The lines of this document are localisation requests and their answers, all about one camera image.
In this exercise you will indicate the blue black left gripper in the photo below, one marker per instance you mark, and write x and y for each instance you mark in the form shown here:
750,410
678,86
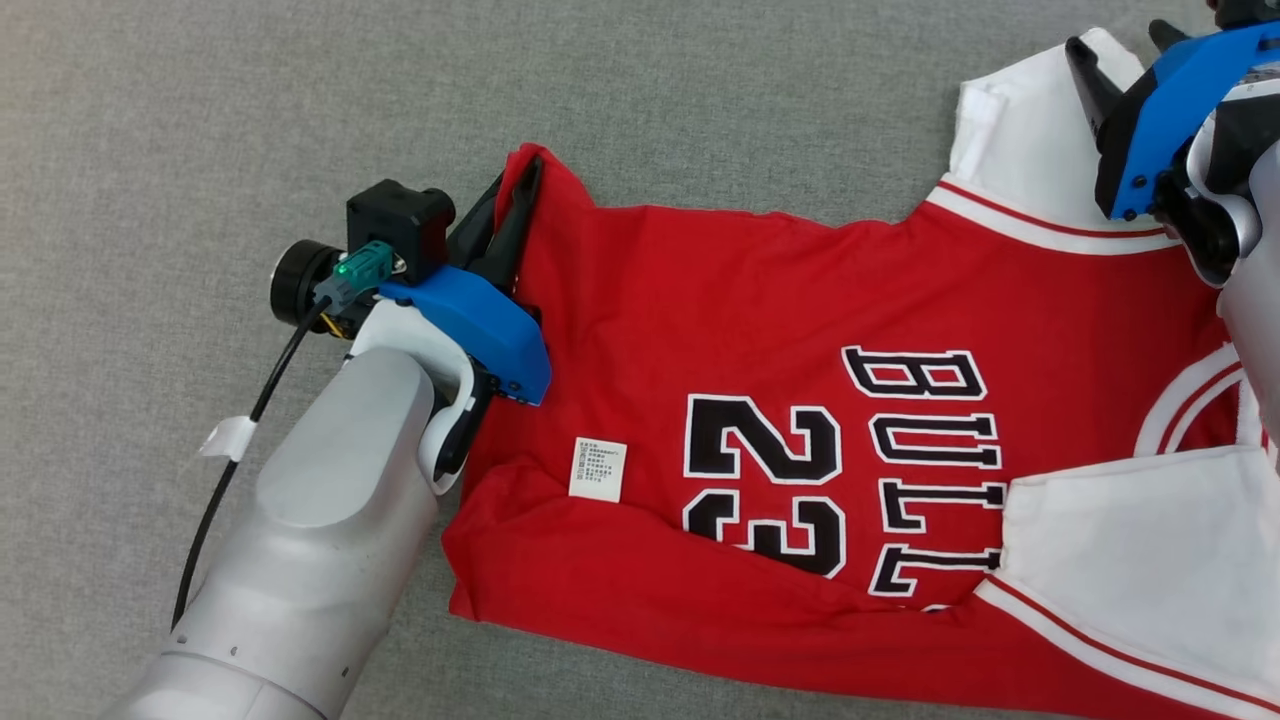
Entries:
480,325

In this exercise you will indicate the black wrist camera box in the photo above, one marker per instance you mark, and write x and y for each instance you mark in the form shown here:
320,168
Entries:
400,225
1245,12

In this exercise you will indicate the red white basketball jersey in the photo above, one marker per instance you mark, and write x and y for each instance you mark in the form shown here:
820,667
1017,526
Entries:
800,350

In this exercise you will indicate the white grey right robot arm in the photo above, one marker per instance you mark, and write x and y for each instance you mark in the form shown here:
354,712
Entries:
1245,260

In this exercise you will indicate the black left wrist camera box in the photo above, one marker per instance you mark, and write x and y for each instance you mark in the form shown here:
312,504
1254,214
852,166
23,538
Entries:
400,225

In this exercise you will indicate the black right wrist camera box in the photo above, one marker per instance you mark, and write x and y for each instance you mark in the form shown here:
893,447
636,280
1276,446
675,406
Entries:
1245,12

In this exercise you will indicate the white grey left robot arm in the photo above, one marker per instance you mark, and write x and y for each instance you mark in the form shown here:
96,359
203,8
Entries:
320,540

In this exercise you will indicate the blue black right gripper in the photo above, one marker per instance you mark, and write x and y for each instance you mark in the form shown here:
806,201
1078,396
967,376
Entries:
1165,110

